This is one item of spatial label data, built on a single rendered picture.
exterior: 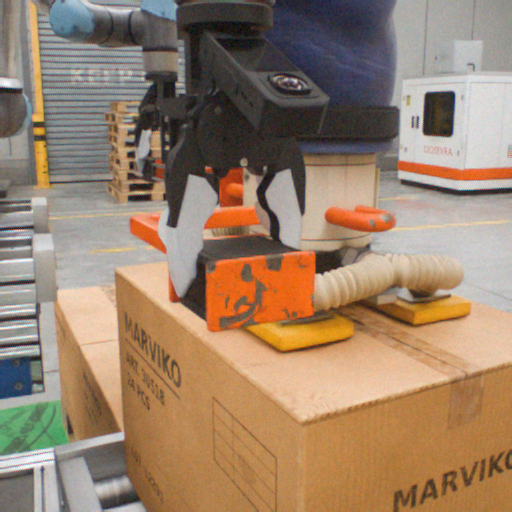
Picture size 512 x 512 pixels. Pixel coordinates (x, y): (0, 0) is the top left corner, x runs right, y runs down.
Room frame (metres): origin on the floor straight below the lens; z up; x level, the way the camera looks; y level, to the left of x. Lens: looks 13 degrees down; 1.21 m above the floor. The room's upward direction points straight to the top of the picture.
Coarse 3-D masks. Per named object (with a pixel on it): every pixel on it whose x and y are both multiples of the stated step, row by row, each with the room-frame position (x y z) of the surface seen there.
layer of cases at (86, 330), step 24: (96, 288) 2.26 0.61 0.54; (72, 312) 1.98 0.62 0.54; (96, 312) 1.98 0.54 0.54; (72, 336) 1.80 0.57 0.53; (96, 336) 1.75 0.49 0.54; (72, 360) 1.84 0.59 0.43; (96, 360) 1.57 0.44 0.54; (72, 384) 1.88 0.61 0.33; (96, 384) 1.45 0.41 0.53; (120, 384) 1.42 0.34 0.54; (72, 408) 1.92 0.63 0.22; (96, 408) 1.47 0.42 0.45; (120, 408) 1.30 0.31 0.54; (96, 432) 1.50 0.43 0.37
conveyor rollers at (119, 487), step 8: (104, 480) 1.01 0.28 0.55; (112, 480) 1.00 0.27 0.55; (120, 480) 1.01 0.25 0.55; (128, 480) 1.01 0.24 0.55; (96, 488) 0.98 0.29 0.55; (104, 488) 0.99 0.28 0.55; (112, 488) 0.99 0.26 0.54; (120, 488) 0.99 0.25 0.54; (128, 488) 1.00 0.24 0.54; (104, 496) 0.98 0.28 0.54; (112, 496) 0.98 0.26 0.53; (120, 496) 0.99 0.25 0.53; (128, 496) 0.99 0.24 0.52; (136, 496) 1.00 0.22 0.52; (104, 504) 0.97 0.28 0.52; (112, 504) 0.98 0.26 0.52; (128, 504) 0.93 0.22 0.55; (136, 504) 0.93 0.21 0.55
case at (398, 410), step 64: (128, 320) 0.96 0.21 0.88; (192, 320) 0.75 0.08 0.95; (384, 320) 0.75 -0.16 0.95; (448, 320) 0.75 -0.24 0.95; (128, 384) 0.98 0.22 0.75; (192, 384) 0.72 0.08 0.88; (256, 384) 0.57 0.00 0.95; (320, 384) 0.56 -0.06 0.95; (384, 384) 0.56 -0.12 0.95; (448, 384) 0.58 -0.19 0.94; (128, 448) 1.00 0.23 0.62; (192, 448) 0.72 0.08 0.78; (256, 448) 0.57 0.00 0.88; (320, 448) 0.50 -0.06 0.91; (384, 448) 0.54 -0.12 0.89; (448, 448) 0.58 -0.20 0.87
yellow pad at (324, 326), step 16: (288, 320) 0.67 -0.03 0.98; (304, 320) 0.67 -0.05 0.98; (320, 320) 0.68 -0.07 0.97; (336, 320) 0.68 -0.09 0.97; (272, 336) 0.65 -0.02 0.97; (288, 336) 0.64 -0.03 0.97; (304, 336) 0.64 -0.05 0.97; (320, 336) 0.65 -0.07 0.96; (336, 336) 0.66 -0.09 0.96; (352, 336) 0.68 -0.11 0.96
